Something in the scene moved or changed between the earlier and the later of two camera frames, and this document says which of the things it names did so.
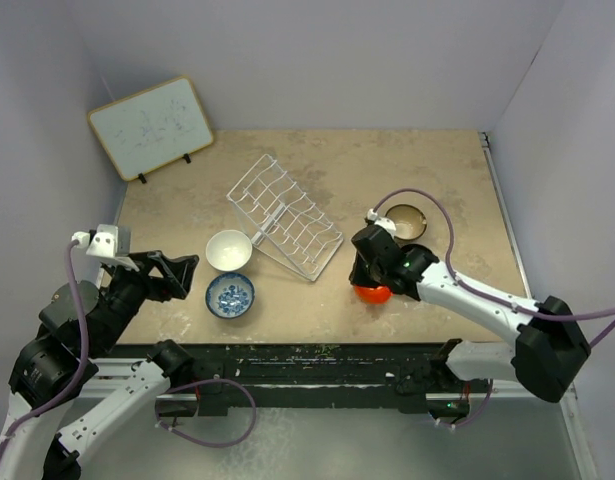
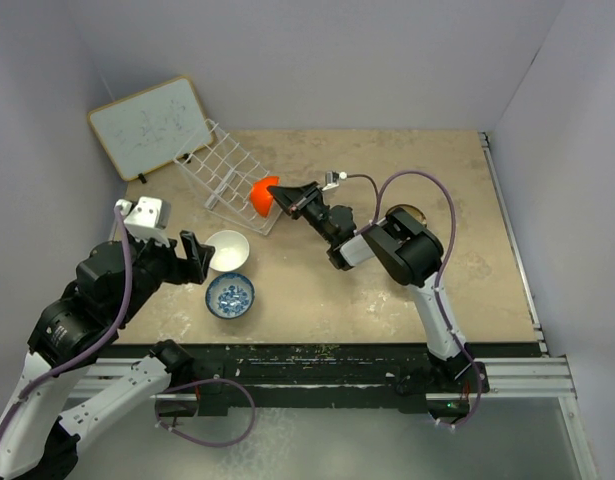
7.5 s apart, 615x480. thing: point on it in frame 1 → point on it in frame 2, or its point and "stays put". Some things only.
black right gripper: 357,277 → 294,201
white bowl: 229,250 stays put
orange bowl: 374,296 → 261,198
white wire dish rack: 282,219 → 222,174
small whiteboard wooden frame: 152,127 stays put
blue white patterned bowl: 230,295 stays put
